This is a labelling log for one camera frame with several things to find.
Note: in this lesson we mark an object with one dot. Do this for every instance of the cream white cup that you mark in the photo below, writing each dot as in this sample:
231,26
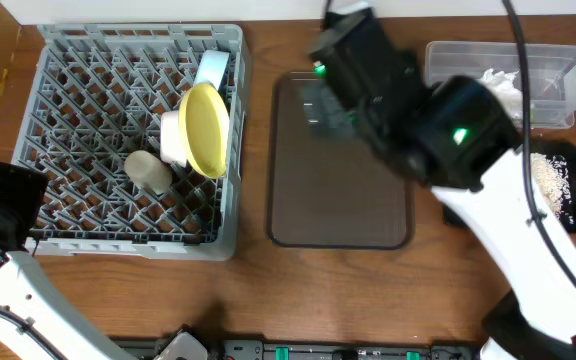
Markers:
146,170

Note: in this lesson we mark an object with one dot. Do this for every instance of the light blue bowl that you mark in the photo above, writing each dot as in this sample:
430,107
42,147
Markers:
212,68

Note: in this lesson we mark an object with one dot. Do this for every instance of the grey dishwasher rack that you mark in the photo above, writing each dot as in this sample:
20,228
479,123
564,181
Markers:
99,94

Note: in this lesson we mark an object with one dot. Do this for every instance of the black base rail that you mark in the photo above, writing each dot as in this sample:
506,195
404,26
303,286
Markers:
261,350

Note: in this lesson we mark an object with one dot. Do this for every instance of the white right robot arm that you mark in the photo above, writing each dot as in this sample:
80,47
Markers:
456,139

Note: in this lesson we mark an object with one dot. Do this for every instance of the yellow plate with crumbs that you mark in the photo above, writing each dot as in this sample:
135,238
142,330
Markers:
204,130

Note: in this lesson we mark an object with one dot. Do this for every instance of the dark brown serving tray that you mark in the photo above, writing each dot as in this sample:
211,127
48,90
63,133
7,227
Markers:
325,187

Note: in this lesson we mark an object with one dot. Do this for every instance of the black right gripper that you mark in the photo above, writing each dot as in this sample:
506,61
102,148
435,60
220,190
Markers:
313,115

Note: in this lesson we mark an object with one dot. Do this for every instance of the pile of rice scraps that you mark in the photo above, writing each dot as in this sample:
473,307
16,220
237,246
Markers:
552,177

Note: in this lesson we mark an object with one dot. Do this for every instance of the clear plastic bin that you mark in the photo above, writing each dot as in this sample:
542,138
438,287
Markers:
551,70

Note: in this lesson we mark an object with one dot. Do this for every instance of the white napkin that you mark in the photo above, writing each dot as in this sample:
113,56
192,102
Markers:
501,85

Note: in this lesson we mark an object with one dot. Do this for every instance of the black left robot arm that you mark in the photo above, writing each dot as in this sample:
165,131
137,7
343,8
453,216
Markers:
36,320

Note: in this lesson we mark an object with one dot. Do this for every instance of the black tray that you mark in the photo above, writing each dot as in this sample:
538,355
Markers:
568,151

